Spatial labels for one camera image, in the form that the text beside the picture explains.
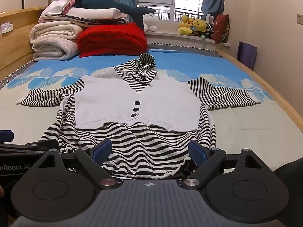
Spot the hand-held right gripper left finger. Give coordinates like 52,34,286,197
35,138,122,190

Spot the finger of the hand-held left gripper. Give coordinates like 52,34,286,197
0,130,14,144
0,139,59,157

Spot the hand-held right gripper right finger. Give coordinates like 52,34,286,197
182,140,268,190

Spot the striped hoodie with white vest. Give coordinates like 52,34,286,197
16,53,262,179

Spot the blue and white bed sheet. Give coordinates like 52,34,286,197
0,48,303,168

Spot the folded white quilt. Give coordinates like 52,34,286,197
29,20,85,62

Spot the tissue packet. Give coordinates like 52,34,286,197
0,22,14,33

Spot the purple box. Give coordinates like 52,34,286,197
237,41,258,70

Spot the red knitted blanket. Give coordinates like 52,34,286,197
78,22,148,58

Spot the white window sill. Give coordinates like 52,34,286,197
142,30,231,51

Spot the black and white plush toy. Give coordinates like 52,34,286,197
201,23,215,40

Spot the dark red pillow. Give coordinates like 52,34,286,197
211,14,230,44

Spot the yellow round plush toy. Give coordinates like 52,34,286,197
191,18,208,37

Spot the yellow duck plush toy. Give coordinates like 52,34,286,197
178,15,194,36

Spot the white blanket with dark trim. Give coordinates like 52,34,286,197
38,1,129,27

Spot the white round plush toy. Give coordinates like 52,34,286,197
143,14,160,32

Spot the pink cloth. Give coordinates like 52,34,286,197
63,0,77,14

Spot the dark teal shark plush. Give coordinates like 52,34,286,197
72,0,157,30

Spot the wooden bed frame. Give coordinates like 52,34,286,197
0,6,303,133

